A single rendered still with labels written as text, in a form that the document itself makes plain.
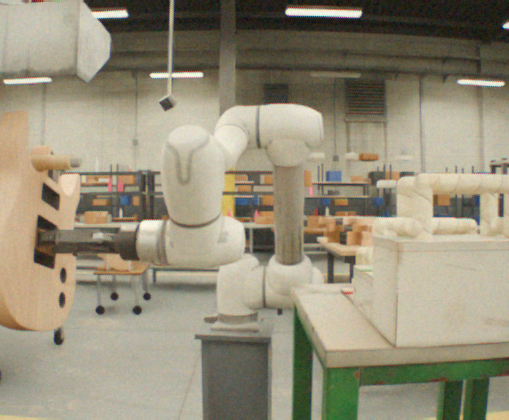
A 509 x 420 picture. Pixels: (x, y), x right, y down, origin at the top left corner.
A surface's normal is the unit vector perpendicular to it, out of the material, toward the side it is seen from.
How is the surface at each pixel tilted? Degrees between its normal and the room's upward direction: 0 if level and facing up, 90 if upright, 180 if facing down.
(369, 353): 90
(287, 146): 123
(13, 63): 90
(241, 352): 90
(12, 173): 85
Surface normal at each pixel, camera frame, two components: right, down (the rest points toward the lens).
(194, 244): 0.04, 0.51
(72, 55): 0.01, 0.01
